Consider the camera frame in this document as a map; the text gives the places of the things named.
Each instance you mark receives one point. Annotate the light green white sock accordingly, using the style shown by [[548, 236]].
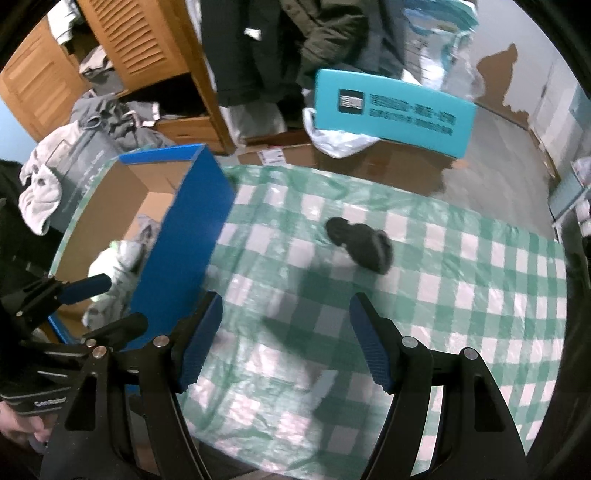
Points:
[[111, 267]]

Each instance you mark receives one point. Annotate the clear plastic bag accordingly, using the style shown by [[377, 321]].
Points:
[[438, 41]]

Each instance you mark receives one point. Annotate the person's left hand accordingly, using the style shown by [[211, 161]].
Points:
[[18, 429]]

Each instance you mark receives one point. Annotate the blue cardboard box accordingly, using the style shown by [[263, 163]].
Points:
[[184, 240]]

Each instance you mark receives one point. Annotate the grey folded clothes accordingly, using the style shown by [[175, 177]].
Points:
[[97, 64]]

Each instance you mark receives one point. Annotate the wooden louvred wardrobe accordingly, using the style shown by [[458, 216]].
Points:
[[138, 41]]

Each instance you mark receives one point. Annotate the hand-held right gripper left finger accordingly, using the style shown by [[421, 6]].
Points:
[[201, 341]]

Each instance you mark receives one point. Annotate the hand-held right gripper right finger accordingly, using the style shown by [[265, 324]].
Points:
[[369, 344]]

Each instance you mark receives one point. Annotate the brown cardboard box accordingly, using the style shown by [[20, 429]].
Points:
[[392, 168]]

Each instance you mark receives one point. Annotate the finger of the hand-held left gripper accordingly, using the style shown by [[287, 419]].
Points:
[[120, 330], [87, 285]]

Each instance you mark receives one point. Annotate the grey fleece pouch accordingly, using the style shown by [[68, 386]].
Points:
[[148, 235]]

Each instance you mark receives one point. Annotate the dark hanging coat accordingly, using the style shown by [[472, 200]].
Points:
[[244, 50]]

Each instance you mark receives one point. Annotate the grey printed bag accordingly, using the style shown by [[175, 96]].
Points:
[[83, 170]]

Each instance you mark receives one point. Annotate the grey hoodie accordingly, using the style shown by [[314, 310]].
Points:
[[115, 122]]

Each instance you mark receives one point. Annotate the olive hanging jacket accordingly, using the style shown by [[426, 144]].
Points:
[[332, 32]]

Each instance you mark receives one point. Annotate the person's dark clothing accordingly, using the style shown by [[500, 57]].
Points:
[[23, 221]]

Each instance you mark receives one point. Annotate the black sock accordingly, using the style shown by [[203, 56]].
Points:
[[364, 244]]

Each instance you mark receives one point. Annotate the white plastic bag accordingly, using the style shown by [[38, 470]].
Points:
[[337, 141]]

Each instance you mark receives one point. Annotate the teal printed box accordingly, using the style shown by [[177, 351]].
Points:
[[397, 110]]

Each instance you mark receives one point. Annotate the green checkered tablecloth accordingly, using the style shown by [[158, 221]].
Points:
[[461, 300]]

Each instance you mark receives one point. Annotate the white fluffy towel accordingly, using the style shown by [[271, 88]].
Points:
[[39, 189]]

